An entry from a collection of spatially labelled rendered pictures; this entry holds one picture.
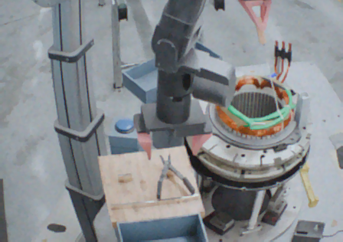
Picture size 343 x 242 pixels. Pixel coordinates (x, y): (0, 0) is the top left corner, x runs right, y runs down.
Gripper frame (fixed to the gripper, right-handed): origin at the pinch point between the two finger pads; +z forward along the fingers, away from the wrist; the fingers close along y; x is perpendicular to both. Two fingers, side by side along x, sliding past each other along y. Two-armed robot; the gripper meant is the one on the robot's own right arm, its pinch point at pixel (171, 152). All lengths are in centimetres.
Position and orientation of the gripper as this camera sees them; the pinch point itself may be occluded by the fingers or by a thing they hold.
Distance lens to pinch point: 98.7
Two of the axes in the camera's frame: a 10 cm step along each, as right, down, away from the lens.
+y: 9.8, -1.0, 1.8
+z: -0.3, 7.7, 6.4
